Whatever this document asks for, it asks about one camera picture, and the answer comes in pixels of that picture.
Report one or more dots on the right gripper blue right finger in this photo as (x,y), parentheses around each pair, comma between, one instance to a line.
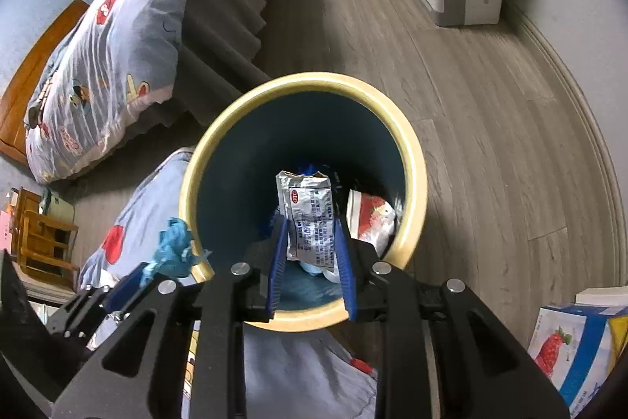
(344,254)

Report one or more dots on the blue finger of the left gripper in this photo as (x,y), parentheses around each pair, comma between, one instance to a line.
(128,292)

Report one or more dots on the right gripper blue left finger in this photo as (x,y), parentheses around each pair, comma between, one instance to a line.
(278,260)

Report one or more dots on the silver medicine sachet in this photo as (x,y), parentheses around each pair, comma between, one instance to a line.
(306,201)

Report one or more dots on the teal yellow-rimmed trash bin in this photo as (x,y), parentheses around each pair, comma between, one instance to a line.
(308,151)

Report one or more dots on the strawberry printed wrapper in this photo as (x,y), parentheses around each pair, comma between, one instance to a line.
(370,219)

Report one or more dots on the wooden chair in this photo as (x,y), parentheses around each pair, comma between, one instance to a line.
(43,245)

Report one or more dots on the blue cartoon pillow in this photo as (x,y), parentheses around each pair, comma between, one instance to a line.
(286,375)

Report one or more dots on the dark grey bed skirt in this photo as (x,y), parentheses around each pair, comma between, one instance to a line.
(220,40)

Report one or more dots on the wooden bed headboard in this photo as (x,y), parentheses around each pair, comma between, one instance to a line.
(15,99)

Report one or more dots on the blue cartoon quilt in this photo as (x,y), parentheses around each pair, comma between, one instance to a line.
(119,59)

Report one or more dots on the strawberry printed carton box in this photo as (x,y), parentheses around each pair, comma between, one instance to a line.
(578,345)

